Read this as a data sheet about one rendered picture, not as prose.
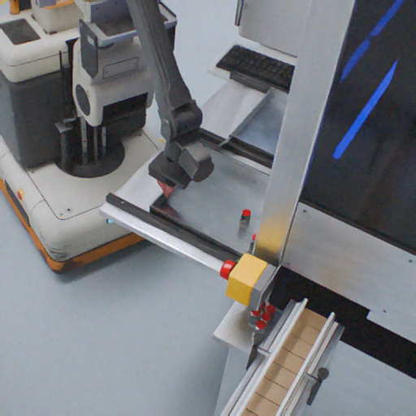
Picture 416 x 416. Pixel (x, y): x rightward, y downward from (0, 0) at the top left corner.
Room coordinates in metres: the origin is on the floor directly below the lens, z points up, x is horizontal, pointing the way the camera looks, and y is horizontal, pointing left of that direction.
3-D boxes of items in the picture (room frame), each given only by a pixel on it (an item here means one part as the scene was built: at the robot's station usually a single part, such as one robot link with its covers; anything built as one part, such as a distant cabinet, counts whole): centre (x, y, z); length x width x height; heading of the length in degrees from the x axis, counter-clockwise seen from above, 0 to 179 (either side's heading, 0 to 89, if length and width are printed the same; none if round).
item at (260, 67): (1.80, -0.18, 0.82); 0.40 x 0.14 x 0.02; 69
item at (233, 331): (0.78, -0.14, 0.87); 0.14 x 0.13 x 0.02; 66
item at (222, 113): (1.27, -0.11, 0.87); 0.70 x 0.48 x 0.02; 156
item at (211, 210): (1.10, -0.08, 0.90); 0.34 x 0.26 x 0.04; 65
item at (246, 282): (0.81, -0.11, 0.99); 0.08 x 0.07 x 0.07; 66
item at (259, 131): (1.40, -0.24, 0.90); 0.34 x 0.26 x 0.04; 66
